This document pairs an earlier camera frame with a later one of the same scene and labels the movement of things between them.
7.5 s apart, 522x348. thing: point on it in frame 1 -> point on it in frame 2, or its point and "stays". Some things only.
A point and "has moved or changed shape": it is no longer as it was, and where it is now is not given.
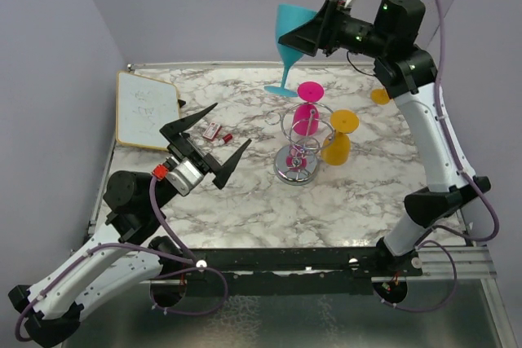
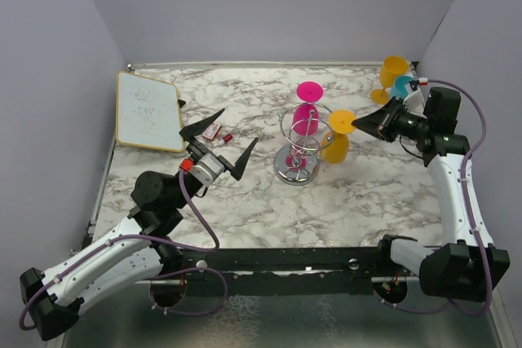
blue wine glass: [288, 17] has moved or changed shape
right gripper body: [341, 32] -> [403, 123]
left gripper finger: [223, 172] -> [238, 167]
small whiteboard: [143, 106] stays
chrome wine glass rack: [306, 128] stays
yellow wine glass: [336, 147] stays
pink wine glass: [305, 118] stays
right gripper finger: [306, 38] -> [375, 121]
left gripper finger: [174, 129] -> [194, 129]
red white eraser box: [212, 130] stays
